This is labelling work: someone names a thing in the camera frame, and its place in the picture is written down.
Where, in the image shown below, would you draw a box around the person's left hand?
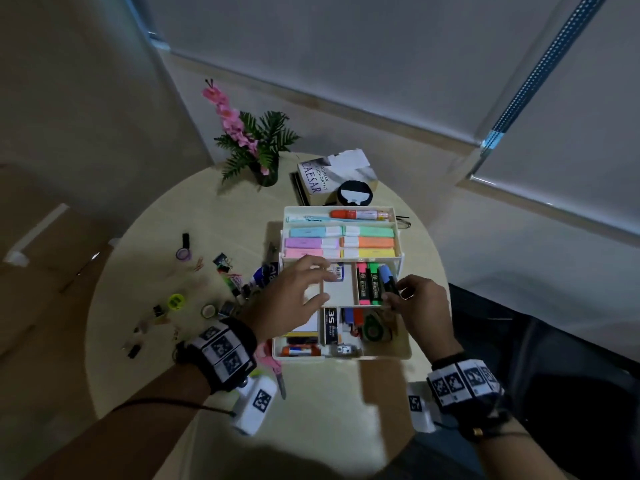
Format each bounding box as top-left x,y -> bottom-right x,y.
239,255 -> 339,344

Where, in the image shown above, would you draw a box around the person's right hand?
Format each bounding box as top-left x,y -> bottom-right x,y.
382,275 -> 464,364

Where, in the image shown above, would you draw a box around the blue neon highlighter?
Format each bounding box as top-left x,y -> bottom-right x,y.
378,265 -> 401,298

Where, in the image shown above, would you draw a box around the person's right forearm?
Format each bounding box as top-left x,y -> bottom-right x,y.
472,422 -> 568,480

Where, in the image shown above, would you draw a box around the person's left forearm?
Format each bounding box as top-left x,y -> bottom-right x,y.
22,364 -> 227,480

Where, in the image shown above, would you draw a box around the yellow sticky note pad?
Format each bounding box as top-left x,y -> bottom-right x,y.
287,312 -> 320,338

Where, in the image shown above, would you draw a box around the white stationery organizer box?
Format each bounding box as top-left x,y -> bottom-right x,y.
271,205 -> 414,363

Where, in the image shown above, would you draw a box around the black staples box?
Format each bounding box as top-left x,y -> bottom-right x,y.
323,308 -> 340,346

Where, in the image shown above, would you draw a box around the green neon highlighter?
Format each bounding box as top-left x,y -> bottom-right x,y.
368,263 -> 383,306

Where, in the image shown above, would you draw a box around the green correction tape dispenser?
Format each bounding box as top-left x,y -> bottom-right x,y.
360,314 -> 394,344

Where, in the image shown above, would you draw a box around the pink neon highlighter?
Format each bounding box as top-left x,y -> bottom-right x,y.
356,263 -> 371,306

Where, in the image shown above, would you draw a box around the red and blue small items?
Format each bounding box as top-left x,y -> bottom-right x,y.
342,308 -> 364,337

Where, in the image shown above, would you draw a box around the row of pastel highlighters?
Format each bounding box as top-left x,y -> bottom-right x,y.
283,225 -> 397,260

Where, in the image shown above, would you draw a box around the light blue pen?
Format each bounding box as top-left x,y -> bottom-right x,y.
286,216 -> 396,226

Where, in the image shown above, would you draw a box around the orange marker pen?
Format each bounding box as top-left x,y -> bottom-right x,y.
329,209 -> 391,222

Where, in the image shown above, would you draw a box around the black left wrist marker band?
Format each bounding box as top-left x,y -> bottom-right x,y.
174,317 -> 259,394

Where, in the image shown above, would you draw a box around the black wrist marker band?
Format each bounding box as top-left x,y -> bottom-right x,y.
426,352 -> 512,442
174,317 -> 259,394

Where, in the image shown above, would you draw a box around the black right wrist marker band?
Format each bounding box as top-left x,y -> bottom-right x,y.
426,352 -> 512,442

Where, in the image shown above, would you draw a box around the black notebook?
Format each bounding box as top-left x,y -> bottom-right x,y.
290,171 -> 311,207

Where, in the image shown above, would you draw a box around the black round tape dispenser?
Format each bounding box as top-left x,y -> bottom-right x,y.
337,180 -> 374,207

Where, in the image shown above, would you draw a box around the grey cover book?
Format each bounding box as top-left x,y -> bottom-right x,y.
297,156 -> 379,206

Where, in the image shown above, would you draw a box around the white paper sheet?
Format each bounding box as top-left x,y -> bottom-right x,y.
326,148 -> 372,176

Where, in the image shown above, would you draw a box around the artificial pink flower plant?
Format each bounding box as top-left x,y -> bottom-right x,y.
201,79 -> 301,188

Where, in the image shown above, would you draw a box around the person's dark trousers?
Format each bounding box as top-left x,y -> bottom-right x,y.
390,284 -> 640,480

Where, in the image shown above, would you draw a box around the grey roller window blind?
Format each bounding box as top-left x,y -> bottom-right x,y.
127,0 -> 640,240

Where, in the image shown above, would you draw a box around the white floor tape strip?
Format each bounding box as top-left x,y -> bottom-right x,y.
4,203 -> 69,268

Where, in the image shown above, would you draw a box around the pink handled scissors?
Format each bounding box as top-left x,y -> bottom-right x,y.
254,342 -> 288,401

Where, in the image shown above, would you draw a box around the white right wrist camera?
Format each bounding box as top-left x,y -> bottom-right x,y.
406,382 -> 442,434

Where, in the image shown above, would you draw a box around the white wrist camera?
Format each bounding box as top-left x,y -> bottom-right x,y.
406,382 -> 442,434
231,375 -> 279,437

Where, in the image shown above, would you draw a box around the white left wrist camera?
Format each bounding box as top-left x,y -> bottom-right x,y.
231,375 -> 279,437

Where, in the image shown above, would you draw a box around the thin black cable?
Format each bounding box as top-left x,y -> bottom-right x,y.
111,397 -> 237,418

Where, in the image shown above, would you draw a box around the blue dotted blind rail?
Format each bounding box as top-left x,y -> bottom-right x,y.
481,0 -> 612,151

